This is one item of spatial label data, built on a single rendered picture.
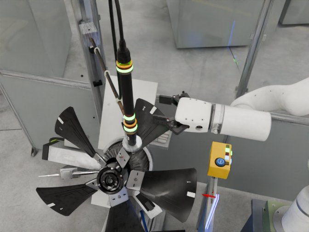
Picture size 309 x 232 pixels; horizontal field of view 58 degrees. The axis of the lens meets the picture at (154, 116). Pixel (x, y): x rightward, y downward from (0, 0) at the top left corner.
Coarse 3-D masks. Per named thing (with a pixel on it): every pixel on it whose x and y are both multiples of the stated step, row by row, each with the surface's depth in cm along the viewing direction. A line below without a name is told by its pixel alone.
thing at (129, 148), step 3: (123, 117) 97; (123, 120) 96; (123, 123) 98; (123, 126) 98; (126, 138) 102; (138, 138) 102; (123, 141) 101; (126, 141) 101; (138, 141) 101; (141, 141) 101; (123, 144) 100; (126, 144) 100; (138, 144) 100; (141, 144) 100; (123, 147) 101; (126, 147) 99; (129, 147) 99; (132, 147) 99; (135, 147) 99; (138, 147) 99; (126, 150) 100; (129, 150) 99; (132, 150) 99; (135, 150) 99
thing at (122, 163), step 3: (120, 150) 124; (123, 150) 122; (123, 153) 121; (126, 153) 119; (117, 156) 124; (123, 156) 120; (126, 156) 118; (129, 156) 117; (117, 159) 123; (120, 159) 121; (123, 159) 119; (126, 159) 118; (120, 162) 120; (123, 162) 118; (126, 162) 117; (120, 165) 119; (123, 165) 118
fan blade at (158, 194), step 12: (192, 168) 121; (144, 180) 120; (156, 180) 120; (168, 180) 120; (180, 180) 119; (192, 180) 119; (144, 192) 117; (156, 192) 117; (168, 192) 116; (180, 192) 117; (192, 192) 116; (156, 204) 115; (168, 204) 115; (180, 204) 115; (192, 204) 115; (180, 216) 113
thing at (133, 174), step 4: (132, 172) 124; (136, 172) 124; (140, 172) 124; (132, 176) 122; (136, 176) 122; (140, 176) 122; (128, 180) 121; (132, 180) 121; (140, 180) 121; (128, 184) 120; (132, 184) 120; (136, 184) 120; (140, 184) 120; (128, 188) 119; (132, 188) 118; (136, 188) 118
